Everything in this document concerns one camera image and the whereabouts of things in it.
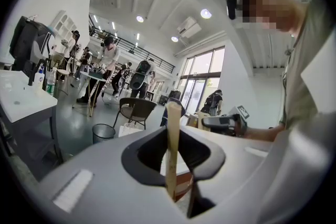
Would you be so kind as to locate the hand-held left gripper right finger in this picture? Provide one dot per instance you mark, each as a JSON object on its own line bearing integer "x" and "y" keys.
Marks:
{"x": 236, "y": 178}

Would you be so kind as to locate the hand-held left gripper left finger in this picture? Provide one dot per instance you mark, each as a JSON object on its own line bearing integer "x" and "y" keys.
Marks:
{"x": 105, "y": 178}

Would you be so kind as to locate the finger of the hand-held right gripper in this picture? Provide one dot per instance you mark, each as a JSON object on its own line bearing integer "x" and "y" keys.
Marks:
{"x": 216, "y": 122}

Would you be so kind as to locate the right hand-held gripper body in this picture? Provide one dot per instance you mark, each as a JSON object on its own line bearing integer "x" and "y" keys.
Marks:
{"x": 242, "y": 112}

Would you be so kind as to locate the short wooden stick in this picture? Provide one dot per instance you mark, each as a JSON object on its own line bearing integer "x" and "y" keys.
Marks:
{"x": 173, "y": 139}

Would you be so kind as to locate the person's right forearm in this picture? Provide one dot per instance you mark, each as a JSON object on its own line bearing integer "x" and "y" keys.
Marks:
{"x": 262, "y": 133}

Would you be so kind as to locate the dark blue chair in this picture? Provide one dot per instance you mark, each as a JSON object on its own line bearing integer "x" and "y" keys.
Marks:
{"x": 183, "y": 108}

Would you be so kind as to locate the black mesh waste bin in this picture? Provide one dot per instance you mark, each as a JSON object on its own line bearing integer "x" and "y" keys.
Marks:
{"x": 103, "y": 133}

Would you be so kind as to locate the person's olive shirt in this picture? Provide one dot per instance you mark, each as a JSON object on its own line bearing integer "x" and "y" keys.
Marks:
{"x": 294, "y": 91}

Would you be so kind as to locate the glass entrance doors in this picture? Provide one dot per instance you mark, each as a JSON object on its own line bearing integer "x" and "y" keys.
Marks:
{"x": 202, "y": 65}

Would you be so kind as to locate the brown wicker chair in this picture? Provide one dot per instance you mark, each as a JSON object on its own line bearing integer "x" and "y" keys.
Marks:
{"x": 137, "y": 110}

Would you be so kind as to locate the grey black backpack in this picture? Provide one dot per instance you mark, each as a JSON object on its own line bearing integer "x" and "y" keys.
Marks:
{"x": 140, "y": 73}

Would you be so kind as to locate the round ceiling light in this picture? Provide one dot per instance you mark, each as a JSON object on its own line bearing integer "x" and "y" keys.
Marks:
{"x": 174, "y": 39}
{"x": 140, "y": 19}
{"x": 206, "y": 13}

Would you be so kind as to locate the ceiling air conditioner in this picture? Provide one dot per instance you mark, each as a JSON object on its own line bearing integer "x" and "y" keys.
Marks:
{"x": 189, "y": 27}

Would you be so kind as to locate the green top gold-legged table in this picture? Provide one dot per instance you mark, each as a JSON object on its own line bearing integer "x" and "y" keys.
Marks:
{"x": 92, "y": 75}

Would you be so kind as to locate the clear plastic water bottle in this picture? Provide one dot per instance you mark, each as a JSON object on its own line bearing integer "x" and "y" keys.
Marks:
{"x": 51, "y": 84}

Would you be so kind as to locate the person's head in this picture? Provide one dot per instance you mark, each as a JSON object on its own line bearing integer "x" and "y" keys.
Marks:
{"x": 275, "y": 8}

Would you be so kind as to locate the white basin black vanity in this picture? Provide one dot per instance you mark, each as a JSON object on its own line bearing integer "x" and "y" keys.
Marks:
{"x": 23, "y": 102}

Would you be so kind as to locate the white soap bottle blue pump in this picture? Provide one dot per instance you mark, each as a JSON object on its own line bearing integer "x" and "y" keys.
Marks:
{"x": 40, "y": 80}

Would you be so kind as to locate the black faucet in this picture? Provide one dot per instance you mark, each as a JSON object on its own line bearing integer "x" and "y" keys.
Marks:
{"x": 31, "y": 78}

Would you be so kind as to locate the grey black office chair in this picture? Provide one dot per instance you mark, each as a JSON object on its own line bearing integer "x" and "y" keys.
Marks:
{"x": 22, "y": 42}

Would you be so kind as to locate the white arched shelf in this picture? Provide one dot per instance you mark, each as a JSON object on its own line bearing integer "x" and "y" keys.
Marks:
{"x": 63, "y": 23}

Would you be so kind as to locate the black head-mounted camera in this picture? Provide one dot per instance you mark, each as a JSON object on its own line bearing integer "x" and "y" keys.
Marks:
{"x": 232, "y": 6}

